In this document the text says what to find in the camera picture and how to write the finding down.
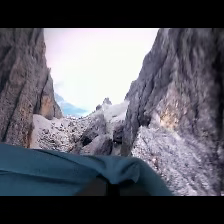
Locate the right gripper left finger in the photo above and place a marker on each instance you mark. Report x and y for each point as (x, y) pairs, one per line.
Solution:
(95, 188)

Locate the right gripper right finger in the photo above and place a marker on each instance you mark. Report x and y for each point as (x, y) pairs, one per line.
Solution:
(131, 190)

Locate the teal T-shirt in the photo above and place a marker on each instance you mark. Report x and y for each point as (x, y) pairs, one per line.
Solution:
(50, 170)

